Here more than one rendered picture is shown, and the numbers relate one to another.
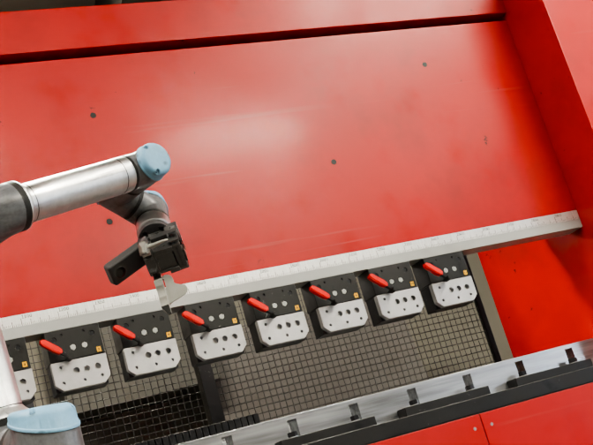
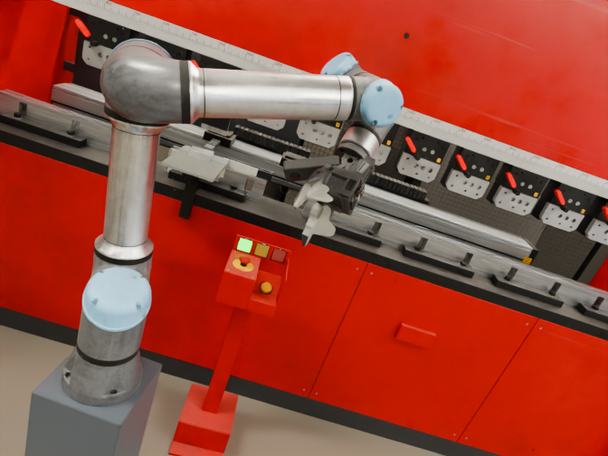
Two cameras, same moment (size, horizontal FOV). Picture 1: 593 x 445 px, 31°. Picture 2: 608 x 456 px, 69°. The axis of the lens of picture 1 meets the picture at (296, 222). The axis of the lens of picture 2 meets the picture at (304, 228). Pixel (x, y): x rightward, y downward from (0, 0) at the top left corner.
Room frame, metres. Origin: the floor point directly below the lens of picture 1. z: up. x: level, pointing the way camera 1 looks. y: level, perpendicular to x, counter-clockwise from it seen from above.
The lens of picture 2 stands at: (1.30, 0.01, 1.52)
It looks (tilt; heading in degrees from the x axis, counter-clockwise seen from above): 23 degrees down; 21
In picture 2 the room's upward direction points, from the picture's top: 20 degrees clockwise
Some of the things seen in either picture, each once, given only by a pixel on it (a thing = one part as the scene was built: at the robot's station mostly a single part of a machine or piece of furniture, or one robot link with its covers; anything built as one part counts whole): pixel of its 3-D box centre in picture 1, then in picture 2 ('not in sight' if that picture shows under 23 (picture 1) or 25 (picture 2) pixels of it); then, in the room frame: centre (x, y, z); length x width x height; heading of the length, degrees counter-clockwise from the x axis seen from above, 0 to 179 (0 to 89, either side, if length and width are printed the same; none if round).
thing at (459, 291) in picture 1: (444, 282); (608, 221); (3.35, -0.40, 1.26); 0.15 x 0.09 x 0.17; 116
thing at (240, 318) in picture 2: not in sight; (227, 355); (2.48, 0.57, 0.39); 0.06 x 0.06 x 0.54; 28
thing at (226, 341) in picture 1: (212, 331); (421, 155); (3.00, 0.32, 1.26); 0.15 x 0.09 x 0.17; 116
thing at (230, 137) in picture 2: not in sight; (215, 139); (2.81, 1.10, 1.01); 0.26 x 0.12 x 0.05; 26
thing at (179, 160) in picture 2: not in sight; (197, 162); (2.53, 0.95, 1.00); 0.26 x 0.18 x 0.01; 26
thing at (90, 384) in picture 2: not in sight; (106, 358); (1.82, 0.52, 0.82); 0.15 x 0.15 x 0.10
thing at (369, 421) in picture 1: (326, 434); (437, 261); (3.05, 0.09, 0.89); 0.30 x 0.05 x 0.03; 116
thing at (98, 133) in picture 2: not in sight; (66, 123); (2.42, 1.51, 0.92); 0.50 x 0.06 x 0.10; 116
